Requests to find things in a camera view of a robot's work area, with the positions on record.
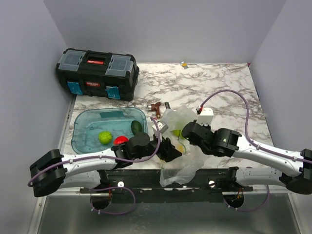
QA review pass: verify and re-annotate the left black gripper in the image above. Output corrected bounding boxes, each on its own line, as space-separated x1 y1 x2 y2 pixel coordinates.
133 131 181 161

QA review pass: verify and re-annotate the translucent white plastic bag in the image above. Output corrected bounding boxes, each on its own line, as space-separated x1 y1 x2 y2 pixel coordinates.
160 104 207 187

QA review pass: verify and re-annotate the green fake fruit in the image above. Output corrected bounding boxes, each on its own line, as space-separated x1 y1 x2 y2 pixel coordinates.
171 130 181 137
98 131 113 145

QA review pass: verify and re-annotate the dark green fake avocado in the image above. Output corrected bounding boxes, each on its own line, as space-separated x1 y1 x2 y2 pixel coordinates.
131 120 143 135

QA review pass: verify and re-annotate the red fake fruit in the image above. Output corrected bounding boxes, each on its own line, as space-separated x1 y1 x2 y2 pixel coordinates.
113 136 129 145

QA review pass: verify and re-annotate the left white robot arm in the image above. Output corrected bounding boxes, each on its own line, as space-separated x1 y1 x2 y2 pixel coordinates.
27 132 182 197

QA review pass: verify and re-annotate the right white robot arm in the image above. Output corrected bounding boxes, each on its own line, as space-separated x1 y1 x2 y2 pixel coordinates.
181 121 312 195

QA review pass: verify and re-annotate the black screwdriver bit holder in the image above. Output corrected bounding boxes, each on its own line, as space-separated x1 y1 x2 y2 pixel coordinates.
164 102 171 109

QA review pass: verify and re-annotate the small yellow blue object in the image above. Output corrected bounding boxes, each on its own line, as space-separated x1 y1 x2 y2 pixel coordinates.
181 62 188 69

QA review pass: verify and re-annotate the teal transparent plastic tray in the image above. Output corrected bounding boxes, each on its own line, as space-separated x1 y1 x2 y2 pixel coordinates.
71 107 148 154

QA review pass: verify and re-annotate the black plastic toolbox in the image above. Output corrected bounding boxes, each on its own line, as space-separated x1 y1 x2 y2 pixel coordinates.
56 48 139 101

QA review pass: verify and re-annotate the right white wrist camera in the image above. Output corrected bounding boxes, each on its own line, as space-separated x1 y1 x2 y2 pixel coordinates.
196 107 214 126

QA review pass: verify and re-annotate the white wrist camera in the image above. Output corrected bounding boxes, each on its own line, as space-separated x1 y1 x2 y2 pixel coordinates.
196 107 214 126
152 121 169 135

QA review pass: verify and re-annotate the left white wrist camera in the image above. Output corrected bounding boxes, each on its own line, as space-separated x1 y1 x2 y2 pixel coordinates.
152 121 169 135

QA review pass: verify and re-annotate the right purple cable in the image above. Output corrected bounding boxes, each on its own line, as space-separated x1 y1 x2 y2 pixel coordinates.
198 89 312 212

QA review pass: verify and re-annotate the purple cable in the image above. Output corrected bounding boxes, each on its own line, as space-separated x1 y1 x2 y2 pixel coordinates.
198 89 312 212
27 117 163 215

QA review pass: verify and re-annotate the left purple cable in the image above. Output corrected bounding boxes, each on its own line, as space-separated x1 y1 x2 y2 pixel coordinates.
27 117 163 215

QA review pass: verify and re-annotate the black metal base rail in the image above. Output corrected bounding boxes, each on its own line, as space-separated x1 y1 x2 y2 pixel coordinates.
80 167 253 203

